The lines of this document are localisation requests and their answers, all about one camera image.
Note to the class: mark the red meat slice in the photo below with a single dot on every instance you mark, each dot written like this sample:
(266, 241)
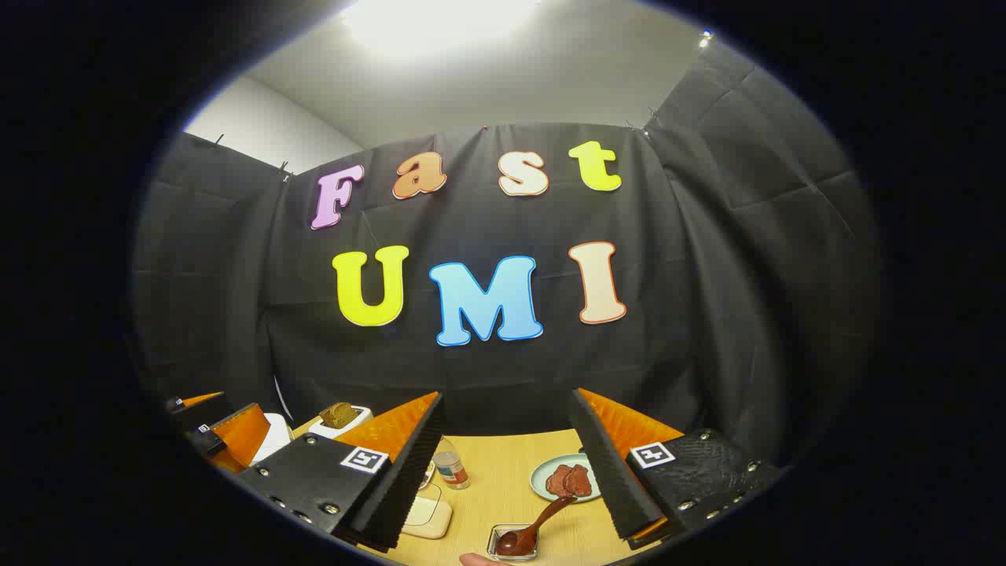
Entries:
(558, 481)
(580, 479)

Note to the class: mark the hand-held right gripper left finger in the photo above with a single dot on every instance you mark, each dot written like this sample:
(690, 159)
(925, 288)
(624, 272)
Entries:
(409, 479)

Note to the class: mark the brown bread slice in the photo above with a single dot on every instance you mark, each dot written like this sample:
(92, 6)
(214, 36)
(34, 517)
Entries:
(328, 415)
(347, 414)

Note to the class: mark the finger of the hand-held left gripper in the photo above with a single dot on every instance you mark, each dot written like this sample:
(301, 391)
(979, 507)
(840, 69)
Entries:
(196, 399)
(240, 436)

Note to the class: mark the clear plastic container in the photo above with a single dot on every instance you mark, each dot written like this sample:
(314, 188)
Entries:
(428, 525)

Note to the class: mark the pale green plate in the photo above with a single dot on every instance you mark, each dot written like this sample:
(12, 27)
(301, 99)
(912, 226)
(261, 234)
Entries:
(541, 479)

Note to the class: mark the clear plastic bottle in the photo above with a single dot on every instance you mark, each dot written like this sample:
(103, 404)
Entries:
(452, 468)

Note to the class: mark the white toaster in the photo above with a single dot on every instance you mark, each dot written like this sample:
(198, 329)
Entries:
(357, 417)

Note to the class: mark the ceiling light panel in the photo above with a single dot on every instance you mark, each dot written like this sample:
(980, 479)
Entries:
(440, 20)

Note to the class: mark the clear square chopstick holder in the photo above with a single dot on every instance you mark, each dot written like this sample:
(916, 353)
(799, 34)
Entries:
(495, 542)

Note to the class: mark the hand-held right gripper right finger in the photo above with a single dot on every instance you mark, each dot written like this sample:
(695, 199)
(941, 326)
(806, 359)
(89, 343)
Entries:
(609, 472)

